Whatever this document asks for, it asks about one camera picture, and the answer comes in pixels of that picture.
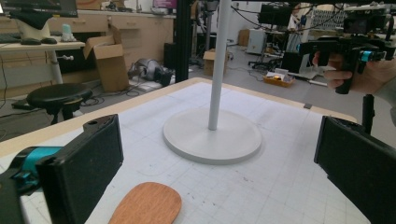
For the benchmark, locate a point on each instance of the white desk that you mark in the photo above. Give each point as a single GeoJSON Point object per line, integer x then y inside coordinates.
{"type": "Point", "coordinates": [37, 46]}

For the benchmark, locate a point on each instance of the yellow tray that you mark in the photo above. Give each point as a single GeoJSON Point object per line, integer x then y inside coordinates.
{"type": "Point", "coordinates": [278, 80]}

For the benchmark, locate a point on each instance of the small cardboard box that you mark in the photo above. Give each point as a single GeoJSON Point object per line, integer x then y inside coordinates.
{"type": "Point", "coordinates": [210, 63]}

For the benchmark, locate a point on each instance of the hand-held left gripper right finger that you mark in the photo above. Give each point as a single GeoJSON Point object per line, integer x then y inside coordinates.
{"type": "Point", "coordinates": [358, 165]}

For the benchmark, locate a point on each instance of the black metal strut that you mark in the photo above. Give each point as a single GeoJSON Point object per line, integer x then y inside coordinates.
{"type": "Point", "coordinates": [368, 112]}

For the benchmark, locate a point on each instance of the white stand with dark cloth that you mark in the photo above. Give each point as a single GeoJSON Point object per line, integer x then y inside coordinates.
{"type": "Point", "coordinates": [32, 26]}

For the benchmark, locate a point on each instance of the black round stool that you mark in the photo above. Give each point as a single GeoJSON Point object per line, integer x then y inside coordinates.
{"type": "Point", "coordinates": [59, 96]}

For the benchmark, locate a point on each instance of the black metal frame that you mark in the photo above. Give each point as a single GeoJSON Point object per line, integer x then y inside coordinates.
{"type": "Point", "coordinates": [183, 40]}

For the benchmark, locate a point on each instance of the pale green bottle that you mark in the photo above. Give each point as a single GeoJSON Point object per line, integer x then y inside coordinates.
{"type": "Point", "coordinates": [67, 32]}

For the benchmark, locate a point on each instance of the open cardboard box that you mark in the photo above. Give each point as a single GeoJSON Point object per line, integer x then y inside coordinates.
{"type": "Point", "coordinates": [109, 62]}

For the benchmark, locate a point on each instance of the dark metal bracket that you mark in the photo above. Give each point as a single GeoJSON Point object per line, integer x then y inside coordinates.
{"type": "Point", "coordinates": [308, 106]}

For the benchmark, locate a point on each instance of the white grid mat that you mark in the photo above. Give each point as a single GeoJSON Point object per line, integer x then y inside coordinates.
{"type": "Point", "coordinates": [280, 186]}

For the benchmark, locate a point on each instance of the white hook rack stand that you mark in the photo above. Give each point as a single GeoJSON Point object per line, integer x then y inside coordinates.
{"type": "Point", "coordinates": [218, 62]}

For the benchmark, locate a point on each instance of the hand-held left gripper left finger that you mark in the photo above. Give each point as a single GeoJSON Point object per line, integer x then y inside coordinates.
{"type": "Point", "coordinates": [84, 168]}

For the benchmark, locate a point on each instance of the black monitor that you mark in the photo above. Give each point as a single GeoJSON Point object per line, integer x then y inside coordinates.
{"type": "Point", "coordinates": [275, 14]}

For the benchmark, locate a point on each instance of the grey bag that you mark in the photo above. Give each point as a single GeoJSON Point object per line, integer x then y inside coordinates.
{"type": "Point", "coordinates": [149, 70]}

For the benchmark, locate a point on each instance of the black computer mouse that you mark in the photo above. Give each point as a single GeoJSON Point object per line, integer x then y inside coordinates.
{"type": "Point", "coordinates": [30, 41]}
{"type": "Point", "coordinates": [49, 40]}

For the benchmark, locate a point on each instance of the white appliance box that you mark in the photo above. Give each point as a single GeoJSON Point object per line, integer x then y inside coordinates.
{"type": "Point", "coordinates": [256, 41]}

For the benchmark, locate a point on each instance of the brown wooden spatula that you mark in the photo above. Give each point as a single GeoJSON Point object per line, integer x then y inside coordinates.
{"type": "Point", "coordinates": [149, 205]}

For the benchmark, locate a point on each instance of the wooden cabinet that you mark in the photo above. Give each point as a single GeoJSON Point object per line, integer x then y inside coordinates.
{"type": "Point", "coordinates": [143, 31]}

